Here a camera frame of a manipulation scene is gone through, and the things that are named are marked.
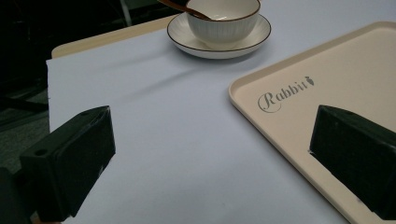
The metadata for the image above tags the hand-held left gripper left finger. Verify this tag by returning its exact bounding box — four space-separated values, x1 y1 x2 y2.
19 105 117 223

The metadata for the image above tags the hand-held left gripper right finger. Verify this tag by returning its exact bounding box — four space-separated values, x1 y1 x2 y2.
308 105 396 221

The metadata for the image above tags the beige plastic tray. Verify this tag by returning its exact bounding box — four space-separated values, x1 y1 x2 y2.
228 21 396 224

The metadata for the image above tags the white saucer with brown rim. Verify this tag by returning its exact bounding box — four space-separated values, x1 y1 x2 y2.
166 12 272 60

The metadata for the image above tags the white ribbed bowl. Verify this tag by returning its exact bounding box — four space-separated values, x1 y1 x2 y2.
185 0 262 45

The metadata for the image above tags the brown wooden spoon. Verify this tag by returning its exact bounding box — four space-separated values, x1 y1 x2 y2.
157 0 213 21

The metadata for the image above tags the metal stand pole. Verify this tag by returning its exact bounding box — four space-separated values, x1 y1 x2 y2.
120 0 133 28

